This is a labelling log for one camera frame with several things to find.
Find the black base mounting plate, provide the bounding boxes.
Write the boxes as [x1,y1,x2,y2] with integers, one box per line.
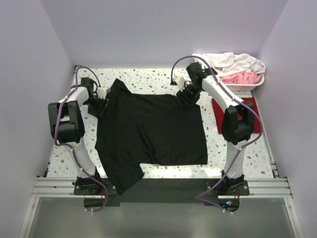
[73,178,250,212]

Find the folded red t shirt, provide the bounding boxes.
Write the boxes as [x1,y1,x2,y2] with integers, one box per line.
[211,97,261,134]

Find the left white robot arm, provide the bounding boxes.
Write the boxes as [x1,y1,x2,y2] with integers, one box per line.
[48,77,108,194]

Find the black t shirt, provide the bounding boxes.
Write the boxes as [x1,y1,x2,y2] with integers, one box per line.
[95,79,208,194]

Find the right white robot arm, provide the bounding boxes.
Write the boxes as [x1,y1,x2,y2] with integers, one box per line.
[171,62,259,195]

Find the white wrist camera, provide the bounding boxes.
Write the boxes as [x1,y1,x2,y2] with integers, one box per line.
[97,87,110,98]
[171,76,185,89]

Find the pink crumpled t shirt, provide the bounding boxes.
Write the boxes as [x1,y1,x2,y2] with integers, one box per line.
[221,72,262,85]

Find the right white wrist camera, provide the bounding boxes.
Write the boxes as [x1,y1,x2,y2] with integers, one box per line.
[171,76,185,89]

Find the aluminium extrusion rail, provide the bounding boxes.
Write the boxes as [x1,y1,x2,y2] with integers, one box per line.
[32,178,293,198]

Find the white crumpled t shirt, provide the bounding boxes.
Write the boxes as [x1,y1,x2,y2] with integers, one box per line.
[193,52,266,77]

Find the white perforated laundry basket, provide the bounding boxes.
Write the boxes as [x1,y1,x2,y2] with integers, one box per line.
[201,65,265,92]

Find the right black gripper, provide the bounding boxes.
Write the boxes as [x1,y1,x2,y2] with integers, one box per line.
[176,84,203,112]

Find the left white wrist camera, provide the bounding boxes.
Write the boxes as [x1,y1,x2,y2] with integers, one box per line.
[97,87,110,98]

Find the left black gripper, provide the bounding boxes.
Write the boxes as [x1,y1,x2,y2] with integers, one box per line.
[84,95,109,119]

